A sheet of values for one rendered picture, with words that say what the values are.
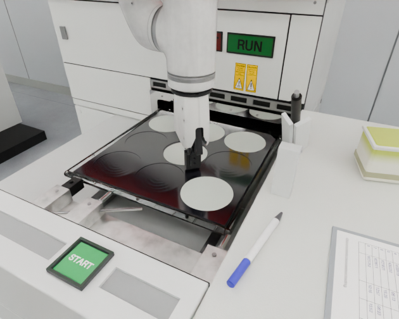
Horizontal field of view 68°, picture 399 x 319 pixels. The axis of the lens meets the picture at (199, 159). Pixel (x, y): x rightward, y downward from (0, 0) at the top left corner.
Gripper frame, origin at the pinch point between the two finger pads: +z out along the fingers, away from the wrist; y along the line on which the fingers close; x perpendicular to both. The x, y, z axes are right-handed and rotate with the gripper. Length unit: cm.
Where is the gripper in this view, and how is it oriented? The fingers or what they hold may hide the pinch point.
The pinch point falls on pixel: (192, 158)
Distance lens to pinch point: 61.7
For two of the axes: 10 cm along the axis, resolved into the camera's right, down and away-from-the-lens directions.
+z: 0.0, 8.3, 5.5
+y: 2.8, 5.3, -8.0
